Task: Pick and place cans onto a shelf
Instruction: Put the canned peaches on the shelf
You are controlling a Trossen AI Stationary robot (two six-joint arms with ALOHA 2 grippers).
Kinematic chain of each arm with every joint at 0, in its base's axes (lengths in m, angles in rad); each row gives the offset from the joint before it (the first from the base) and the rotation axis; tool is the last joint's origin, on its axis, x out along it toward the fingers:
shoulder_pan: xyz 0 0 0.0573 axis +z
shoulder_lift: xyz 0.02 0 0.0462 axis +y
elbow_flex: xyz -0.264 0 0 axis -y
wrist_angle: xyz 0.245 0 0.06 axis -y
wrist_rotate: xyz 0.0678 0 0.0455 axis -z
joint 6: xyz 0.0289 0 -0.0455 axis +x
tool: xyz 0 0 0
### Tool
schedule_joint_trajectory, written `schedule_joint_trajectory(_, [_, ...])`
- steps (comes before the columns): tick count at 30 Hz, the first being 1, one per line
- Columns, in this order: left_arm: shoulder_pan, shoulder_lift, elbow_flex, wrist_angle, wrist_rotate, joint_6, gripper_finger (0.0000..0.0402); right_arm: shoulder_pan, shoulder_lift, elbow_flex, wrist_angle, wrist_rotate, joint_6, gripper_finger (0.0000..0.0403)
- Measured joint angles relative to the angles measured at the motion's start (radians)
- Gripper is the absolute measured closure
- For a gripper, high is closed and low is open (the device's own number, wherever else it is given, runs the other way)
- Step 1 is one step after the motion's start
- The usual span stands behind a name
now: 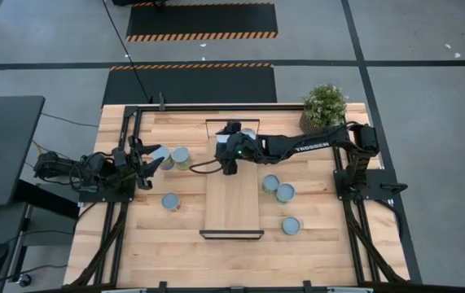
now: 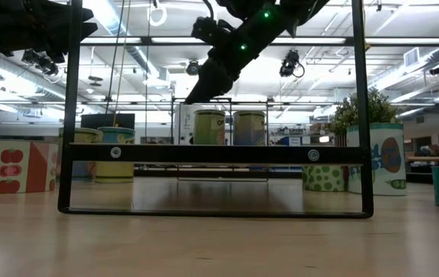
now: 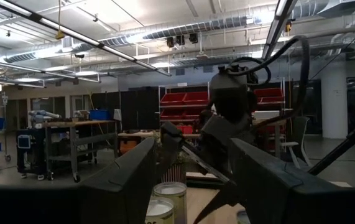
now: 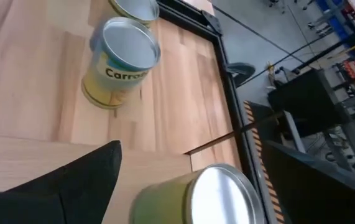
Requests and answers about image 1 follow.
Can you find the black floor cable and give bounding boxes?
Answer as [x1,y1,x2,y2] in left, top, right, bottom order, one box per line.
[101,0,154,103]

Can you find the dark gripper cable loop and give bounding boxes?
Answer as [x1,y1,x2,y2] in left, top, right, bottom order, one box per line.
[189,158,223,175]

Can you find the black mouse cable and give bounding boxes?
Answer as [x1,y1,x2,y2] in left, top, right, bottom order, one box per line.
[0,264,69,291]

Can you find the wooden shelf with black ends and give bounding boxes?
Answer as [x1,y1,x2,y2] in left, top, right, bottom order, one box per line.
[199,118,265,240]

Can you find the black metal table frame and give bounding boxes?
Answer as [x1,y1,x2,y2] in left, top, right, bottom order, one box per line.
[68,103,410,293]

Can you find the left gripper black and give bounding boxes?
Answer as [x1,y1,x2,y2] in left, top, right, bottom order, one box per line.
[112,136,165,190]

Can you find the thin grey floor cable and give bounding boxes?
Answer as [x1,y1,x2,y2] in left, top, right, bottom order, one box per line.
[39,112,100,129]

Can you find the black mat with hazard stripes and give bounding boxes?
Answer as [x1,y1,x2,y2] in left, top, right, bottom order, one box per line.
[125,2,279,42]
[101,63,278,107]

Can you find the tin can Carrots label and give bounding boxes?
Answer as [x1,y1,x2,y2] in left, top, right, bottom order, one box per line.
[171,146,192,171]

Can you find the potted green plant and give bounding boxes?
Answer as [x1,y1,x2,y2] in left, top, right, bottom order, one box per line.
[299,83,349,138]

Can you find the black desk foot bar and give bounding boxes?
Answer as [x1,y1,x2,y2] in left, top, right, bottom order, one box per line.
[14,180,81,220]

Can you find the tin can red white label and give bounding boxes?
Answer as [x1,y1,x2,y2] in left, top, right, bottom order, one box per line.
[160,192,182,213]

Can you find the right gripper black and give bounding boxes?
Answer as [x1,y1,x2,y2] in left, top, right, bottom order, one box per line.
[215,120,265,177]

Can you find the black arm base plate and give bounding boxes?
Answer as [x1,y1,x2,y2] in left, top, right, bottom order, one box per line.
[77,178,135,203]
[333,168,409,202]

